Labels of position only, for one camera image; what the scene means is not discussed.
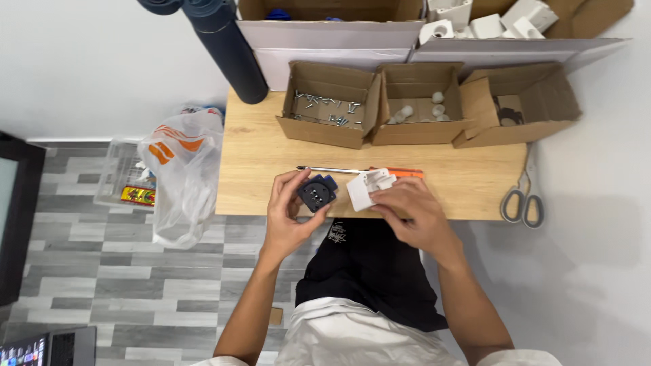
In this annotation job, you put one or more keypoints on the small cardboard scrap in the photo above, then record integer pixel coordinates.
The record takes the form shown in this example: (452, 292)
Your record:
(276, 316)

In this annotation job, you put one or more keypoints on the pile of silver screws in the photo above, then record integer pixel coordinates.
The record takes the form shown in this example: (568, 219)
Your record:
(330, 108)

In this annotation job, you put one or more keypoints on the black monitor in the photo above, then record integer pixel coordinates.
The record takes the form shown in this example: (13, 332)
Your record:
(20, 218)

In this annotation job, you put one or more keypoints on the white plastic bag, orange print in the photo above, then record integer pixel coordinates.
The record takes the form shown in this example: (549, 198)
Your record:
(185, 183)

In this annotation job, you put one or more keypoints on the small cardboard box with screws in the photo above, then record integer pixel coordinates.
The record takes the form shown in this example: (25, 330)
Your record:
(325, 133)

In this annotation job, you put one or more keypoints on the large carton with white housings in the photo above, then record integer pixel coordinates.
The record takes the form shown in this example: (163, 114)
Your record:
(508, 51)

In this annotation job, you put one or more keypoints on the small cardboard box, black parts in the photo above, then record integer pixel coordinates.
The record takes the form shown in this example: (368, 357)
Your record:
(508, 134)

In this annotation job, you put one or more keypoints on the heap of white plastic housings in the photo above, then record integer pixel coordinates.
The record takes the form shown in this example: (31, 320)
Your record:
(529, 15)

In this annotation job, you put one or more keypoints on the dark blue water bottle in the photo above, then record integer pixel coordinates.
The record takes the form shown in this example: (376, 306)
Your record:
(229, 45)

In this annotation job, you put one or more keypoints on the large carton with blue parts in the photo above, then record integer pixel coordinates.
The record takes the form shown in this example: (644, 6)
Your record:
(330, 35)

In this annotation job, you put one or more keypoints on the dark blue bottle lid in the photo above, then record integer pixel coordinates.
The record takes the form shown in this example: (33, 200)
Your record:
(158, 5)

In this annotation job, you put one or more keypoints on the small cardboard box with caps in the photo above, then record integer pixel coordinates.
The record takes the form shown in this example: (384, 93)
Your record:
(417, 133)

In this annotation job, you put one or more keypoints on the grey laptop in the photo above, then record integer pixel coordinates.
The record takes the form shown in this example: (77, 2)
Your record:
(66, 348)

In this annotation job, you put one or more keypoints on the person's right hand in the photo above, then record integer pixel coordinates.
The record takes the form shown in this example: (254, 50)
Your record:
(419, 218)

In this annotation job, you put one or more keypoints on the person's black shorts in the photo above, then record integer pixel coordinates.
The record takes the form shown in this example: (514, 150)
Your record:
(371, 269)

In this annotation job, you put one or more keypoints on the white plastic socket housing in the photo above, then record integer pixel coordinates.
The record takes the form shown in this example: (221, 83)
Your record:
(362, 192)

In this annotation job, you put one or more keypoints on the yellow and red packet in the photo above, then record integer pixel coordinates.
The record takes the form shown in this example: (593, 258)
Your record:
(138, 195)

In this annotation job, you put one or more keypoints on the person's white shirt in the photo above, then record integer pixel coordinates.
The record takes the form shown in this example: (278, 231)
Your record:
(351, 338)

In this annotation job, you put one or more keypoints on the clear plastic container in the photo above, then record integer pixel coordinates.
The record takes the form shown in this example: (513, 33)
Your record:
(114, 173)

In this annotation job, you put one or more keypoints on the person's left hand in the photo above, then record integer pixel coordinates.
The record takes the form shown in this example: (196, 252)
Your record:
(278, 223)

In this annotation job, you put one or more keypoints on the group of white plastic caps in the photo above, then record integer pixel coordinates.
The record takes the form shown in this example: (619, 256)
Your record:
(438, 110)

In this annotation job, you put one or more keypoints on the black and blue socket insert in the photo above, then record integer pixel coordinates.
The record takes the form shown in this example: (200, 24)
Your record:
(316, 194)

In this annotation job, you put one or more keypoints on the pile of black metal parts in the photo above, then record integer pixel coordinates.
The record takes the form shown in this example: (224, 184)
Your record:
(509, 117)

